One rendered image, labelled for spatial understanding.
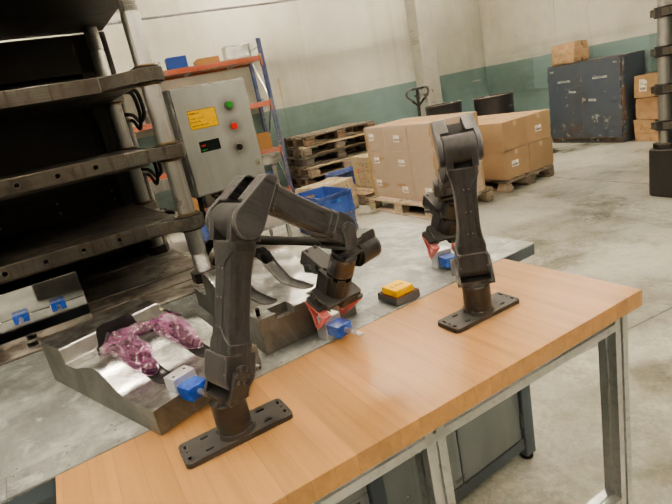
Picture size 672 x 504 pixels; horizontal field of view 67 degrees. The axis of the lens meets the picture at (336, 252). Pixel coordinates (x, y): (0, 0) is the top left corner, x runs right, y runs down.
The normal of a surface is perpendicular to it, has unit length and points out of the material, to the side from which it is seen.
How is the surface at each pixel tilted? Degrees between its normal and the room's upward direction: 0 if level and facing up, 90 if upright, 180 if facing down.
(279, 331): 90
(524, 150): 90
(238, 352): 89
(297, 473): 0
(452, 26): 90
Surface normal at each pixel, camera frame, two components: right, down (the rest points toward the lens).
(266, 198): 0.72, 0.07
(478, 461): 0.54, 0.14
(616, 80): -0.88, 0.29
